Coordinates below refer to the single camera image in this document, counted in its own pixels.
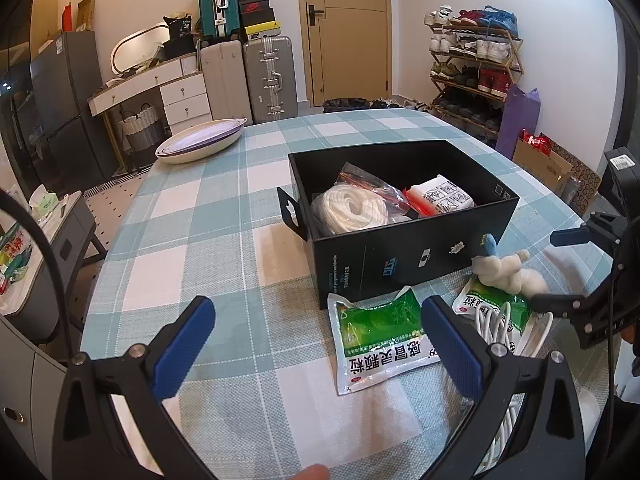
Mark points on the person's left hand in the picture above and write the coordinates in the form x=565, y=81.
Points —
x=312, y=473

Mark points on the grey refrigerator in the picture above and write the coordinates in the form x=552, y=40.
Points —
x=70, y=105

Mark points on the red paper bag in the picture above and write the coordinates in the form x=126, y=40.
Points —
x=67, y=17

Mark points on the teal suitcase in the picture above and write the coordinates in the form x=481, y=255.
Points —
x=212, y=5

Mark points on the large black shoe box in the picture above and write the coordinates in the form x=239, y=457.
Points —
x=259, y=24

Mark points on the red snack packets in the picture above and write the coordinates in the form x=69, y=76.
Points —
x=532, y=142

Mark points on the purple oval plate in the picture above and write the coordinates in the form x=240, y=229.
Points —
x=200, y=139

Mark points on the white printed packet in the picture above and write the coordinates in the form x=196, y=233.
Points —
x=445, y=195

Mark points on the silver suitcase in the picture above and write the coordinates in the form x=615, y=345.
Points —
x=270, y=80

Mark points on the wooden shoe rack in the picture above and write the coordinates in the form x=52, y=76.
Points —
x=515, y=67

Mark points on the tan wooden door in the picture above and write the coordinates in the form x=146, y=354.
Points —
x=350, y=50

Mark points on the green medicine packet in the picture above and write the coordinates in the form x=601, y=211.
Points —
x=375, y=330
x=492, y=300

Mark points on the bottles and snack packs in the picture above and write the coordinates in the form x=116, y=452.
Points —
x=12, y=260

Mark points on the open cardboard box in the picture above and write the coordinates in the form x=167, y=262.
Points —
x=85, y=14

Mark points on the patterned flat cardboard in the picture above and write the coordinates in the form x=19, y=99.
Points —
x=585, y=180

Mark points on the shoes by the door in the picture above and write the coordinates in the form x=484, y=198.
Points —
x=400, y=105

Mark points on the white oval mirror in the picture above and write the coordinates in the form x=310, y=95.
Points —
x=137, y=45

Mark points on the woven laundry basket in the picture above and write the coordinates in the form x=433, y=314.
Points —
x=141, y=130

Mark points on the cardboard box with packets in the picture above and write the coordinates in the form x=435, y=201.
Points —
x=542, y=167

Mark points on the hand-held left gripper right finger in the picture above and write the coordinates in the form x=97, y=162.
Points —
x=450, y=345

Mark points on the rows of shoes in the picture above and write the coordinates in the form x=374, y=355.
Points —
x=470, y=50

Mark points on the white plush toy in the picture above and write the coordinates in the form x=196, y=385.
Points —
x=510, y=272

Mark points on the black cardboard box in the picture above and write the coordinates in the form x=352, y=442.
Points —
x=400, y=260

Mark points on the dark glass cabinet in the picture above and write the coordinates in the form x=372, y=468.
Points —
x=20, y=110

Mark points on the purple fabric bag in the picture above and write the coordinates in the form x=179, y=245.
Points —
x=520, y=120

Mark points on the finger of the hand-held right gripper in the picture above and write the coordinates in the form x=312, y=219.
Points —
x=570, y=236
x=555, y=302

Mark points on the grey side table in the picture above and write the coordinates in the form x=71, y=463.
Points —
x=55, y=260

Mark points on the red and black shoe box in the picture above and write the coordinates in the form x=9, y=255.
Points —
x=255, y=6

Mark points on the white oval dish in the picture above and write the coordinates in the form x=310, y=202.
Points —
x=185, y=155

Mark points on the grey cabinet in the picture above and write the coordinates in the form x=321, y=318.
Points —
x=25, y=400

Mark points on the white vanity desk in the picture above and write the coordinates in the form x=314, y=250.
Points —
x=185, y=100

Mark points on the black paper bag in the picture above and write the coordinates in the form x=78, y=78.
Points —
x=179, y=37

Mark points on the beige suitcase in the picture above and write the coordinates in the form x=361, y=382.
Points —
x=225, y=80

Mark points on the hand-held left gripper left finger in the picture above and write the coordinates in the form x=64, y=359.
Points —
x=182, y=345

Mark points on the green tissue pack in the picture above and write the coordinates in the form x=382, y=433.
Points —
x=44, y=202

